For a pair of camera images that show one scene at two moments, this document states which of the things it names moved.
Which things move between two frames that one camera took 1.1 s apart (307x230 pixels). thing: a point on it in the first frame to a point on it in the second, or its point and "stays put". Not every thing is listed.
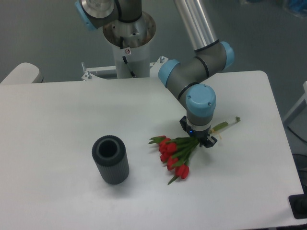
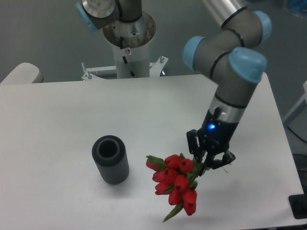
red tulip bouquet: [175, 152] to [175, 176]
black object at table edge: [298, 204] stays put
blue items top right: [298, 5] stays put
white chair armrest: [24, 73] stays put
